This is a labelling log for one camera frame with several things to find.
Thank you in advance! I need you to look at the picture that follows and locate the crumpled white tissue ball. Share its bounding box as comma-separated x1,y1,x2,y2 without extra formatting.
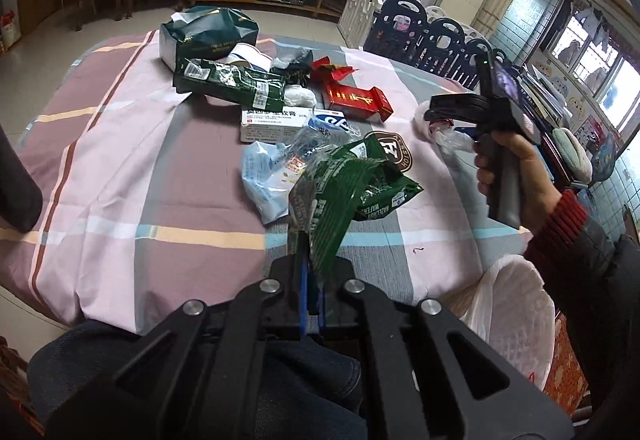
283,84,317,108

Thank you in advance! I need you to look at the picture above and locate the green grey cushion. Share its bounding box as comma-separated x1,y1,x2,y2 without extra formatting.
551,128,592,184

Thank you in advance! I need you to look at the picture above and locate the clear blue plastic wrapper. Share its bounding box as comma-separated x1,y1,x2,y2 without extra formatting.
241,117,361,225

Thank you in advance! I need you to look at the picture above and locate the white lined trash bin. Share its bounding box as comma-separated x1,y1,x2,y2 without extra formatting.
444,255,555,389

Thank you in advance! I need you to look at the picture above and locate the red sleeved right forearm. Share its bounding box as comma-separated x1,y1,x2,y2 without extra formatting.
525,191,639,406

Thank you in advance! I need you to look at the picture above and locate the green foil snack wrapper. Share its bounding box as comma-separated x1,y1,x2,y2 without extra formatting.
288,133,423,284

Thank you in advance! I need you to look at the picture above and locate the long green snack packet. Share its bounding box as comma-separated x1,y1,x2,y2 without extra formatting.
172,58,286,113

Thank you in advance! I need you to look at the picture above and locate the small dark green wrapper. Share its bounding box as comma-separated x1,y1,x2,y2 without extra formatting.
269,48,314,86

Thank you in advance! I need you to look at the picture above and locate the right hand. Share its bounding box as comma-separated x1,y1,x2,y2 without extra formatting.
491,131,562,235

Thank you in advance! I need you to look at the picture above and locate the dark green tissue box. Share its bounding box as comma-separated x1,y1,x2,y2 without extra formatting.
158,6,259,71

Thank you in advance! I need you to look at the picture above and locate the white blue medicine box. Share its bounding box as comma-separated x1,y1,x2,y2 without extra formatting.
240,107,360,144

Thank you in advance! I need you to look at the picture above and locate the white plastic bag ball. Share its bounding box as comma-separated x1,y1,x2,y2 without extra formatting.
413,102,474,154

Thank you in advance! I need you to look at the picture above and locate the white plastic baby fence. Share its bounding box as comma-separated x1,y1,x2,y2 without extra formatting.
337,0,386,48

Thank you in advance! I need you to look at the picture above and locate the red cigarette box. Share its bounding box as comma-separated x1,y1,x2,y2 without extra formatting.
310,56,394,122

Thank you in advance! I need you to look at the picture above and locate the navy plastic baby fence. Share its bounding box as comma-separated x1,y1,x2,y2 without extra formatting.
363,0,509,90

